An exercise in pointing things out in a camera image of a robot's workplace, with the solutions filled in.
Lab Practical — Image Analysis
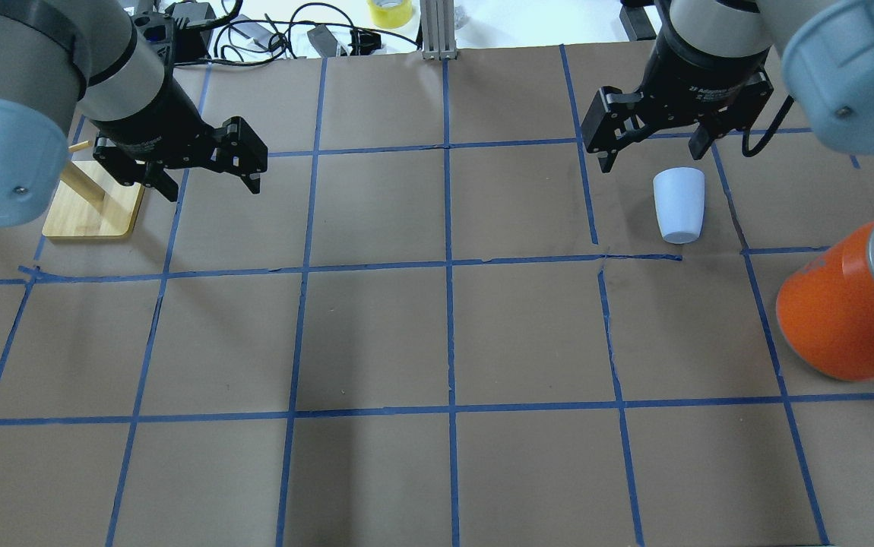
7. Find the aluminium frame post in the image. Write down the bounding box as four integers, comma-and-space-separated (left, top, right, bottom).
420, 0, 458, 60

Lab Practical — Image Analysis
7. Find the wooden cup rack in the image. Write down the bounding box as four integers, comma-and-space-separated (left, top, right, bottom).
42, 159, 144, 240

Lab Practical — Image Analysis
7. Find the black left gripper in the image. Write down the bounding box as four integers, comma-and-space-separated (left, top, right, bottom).
93, 72, 269, 202

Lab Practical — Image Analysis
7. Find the black power adapter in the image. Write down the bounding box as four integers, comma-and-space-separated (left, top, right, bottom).
306, 24, 344, 58

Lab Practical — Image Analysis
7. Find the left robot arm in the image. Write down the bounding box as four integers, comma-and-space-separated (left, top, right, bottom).
0, 1, 269, 227

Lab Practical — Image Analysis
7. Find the orange cylindrical canister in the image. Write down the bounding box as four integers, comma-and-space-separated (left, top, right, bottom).
775, 222, 874, 382

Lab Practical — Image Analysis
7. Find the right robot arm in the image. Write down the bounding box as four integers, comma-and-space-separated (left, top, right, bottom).
581, 1, 874, 173

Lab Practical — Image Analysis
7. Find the yellow tape roll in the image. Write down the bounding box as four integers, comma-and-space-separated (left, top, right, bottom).
366, 0, 413, 29

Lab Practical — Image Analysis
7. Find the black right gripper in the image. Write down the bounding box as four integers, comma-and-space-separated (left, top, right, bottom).
581, 29, 773, 174

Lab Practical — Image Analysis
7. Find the light blue plastic cup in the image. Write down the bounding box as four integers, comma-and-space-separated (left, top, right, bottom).
653, 167, 707, 245

